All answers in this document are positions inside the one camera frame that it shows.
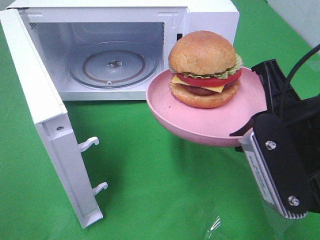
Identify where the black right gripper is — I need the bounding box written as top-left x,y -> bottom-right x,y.
229,59 -> 320,213

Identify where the pink round plate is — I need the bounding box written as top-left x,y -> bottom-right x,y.
146,67 -> 267,147

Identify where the burger with sesame-free bun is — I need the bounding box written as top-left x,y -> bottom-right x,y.
168,30 -> 243,109

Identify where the white microwave door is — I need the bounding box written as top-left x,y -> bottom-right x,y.
0,9 -> 103,228

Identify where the glass microwave turntable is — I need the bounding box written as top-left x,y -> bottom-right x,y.
68,41 -> 163,89

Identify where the white microwave oven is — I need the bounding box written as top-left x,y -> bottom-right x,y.
5,0 -> 240,102

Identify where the upper white door latch hook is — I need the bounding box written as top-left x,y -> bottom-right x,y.
77,136 -> 100,153

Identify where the white door latch hook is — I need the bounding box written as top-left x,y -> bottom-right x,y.
77,136 -> 100,153
92,182 -> 109,196

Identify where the lower white door latch hook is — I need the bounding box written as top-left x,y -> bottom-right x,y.
92,182 -> 109,196

